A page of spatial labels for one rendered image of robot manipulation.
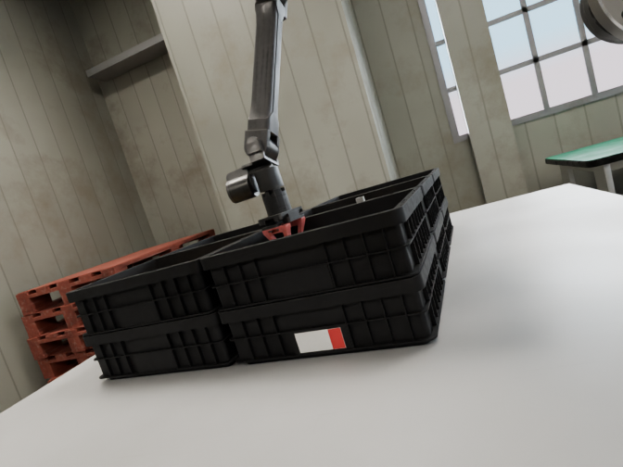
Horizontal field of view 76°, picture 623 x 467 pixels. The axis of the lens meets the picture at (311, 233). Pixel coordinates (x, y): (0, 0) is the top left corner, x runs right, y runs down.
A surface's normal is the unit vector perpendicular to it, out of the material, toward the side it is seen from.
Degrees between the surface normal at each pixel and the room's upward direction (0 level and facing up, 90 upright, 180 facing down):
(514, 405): 0
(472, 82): 90
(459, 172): 90
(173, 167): 90
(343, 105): 90
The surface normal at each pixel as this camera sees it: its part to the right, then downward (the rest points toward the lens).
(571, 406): -0.29, -0.95
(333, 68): -0.27, 0.20
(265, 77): -0.28, -0.05
